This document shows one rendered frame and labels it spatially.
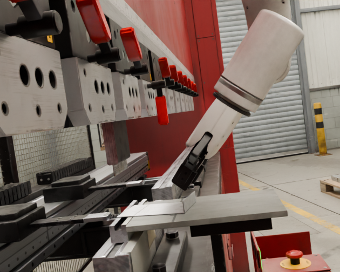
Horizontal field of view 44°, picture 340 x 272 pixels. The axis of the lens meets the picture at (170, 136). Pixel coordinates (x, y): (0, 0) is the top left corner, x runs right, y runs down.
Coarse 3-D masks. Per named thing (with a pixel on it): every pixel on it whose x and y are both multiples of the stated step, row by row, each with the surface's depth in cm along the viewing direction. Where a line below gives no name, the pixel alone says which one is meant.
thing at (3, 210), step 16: (0, 208) 84; (16, 208) 81; (32, 208) 84; (0, 224) 76; (16, 224) 75; (32, 224) 80; (48, 224) 79; (64, 224) 79; (0, 240) 76; (16, 240) 76
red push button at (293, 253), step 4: (288, 252) 102; (292, 252) 101; (296, 252) 101; (300, 252) 101; (288, 256) 101; (292, 256) 100; (296, 256) 100; (300, 256) 100; (292, 260) 101; (296, 260) 101; (296, 264) 101
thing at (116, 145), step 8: (120, 120) 79; (104, 128) 74; (112, 128) 74; (120, 128) 79; (104, 136) 74; (112, 136) 74; (120, 136) 78; (104, 144) 74; (112, 144) 74; (120, 144) 77; (128, 144) 83; (112, 152) 74; (120, 152) 76; (128, 152) 83; (112, 160) 74; (120, 160) 76; (120, 168) 78
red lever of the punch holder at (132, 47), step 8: (120, 32) 65; (128, 32) 65; (128, 40) 66; (136, 40) 66; (128, 48) 67; (136, 48) 67; (128, 56) 69; (136, 56) 68; (136, 64) 70; (144, 64) 71; (128, 72) 72; (136, 72) 71; (144, 72) 71
